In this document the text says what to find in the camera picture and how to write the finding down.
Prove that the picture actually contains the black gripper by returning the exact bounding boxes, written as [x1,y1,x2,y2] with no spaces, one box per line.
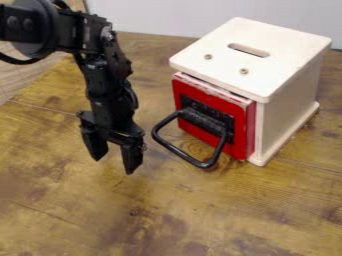
[78,80,146,175]

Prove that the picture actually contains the black metal drawer handle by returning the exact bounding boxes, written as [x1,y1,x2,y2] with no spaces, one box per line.
[151,94,235,169]

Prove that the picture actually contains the red drawer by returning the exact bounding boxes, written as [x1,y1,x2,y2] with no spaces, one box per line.
[171,72,257,160]

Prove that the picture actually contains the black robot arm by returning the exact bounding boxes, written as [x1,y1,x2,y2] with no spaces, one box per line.
[0,0,145,174]

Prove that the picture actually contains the white wooden drawer box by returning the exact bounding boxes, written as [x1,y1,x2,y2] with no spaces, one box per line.
[170,17,332,166]

